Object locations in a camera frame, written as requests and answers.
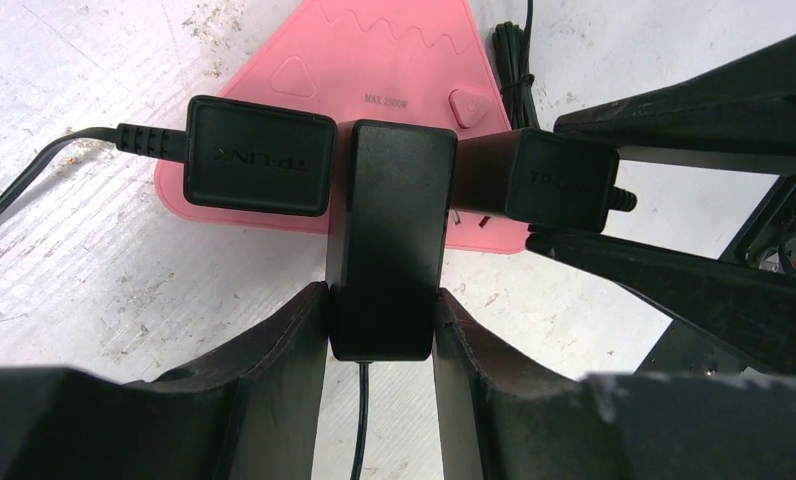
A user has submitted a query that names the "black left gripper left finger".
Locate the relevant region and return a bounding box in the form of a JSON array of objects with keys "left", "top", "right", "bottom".
[{"left": 0, "top": 282, "right": 328, "bottom": 479}]

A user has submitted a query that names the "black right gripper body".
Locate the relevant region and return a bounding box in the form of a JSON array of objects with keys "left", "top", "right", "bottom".
[{"left": 636, "top": 174, "right": 796, "bottom": 375}]

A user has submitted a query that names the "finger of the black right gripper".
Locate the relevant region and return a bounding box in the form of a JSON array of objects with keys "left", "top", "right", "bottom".
[
  {"left": 554, "top": 34, "right": 796, "bottom": 175},
  {"left": 526, "top": 229, "right": 796, "bottom": 375}
]

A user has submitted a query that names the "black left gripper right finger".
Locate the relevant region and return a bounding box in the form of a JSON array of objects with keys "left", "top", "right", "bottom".
[{"left": 432, "top": 290, "right": 796, "bottom": 479}]

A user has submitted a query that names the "black tp-link adapter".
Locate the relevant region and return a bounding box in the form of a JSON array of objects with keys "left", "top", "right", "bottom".
[
  {"left": 451, "top": 128, "right": 638, "bottom": 233},
  {"left": 114, "top": 95, "right": 338, "bottom": 217}
]

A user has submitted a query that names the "black power adapter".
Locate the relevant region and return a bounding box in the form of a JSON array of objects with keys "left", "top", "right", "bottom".
[{"left": 326, "top": 120, "right": 458, "bottom": 362}]

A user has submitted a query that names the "long black adapter cable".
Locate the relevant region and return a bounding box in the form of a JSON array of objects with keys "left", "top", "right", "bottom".
[{"left": 0, "top": 125, "right": 373, "bottom": 480}]

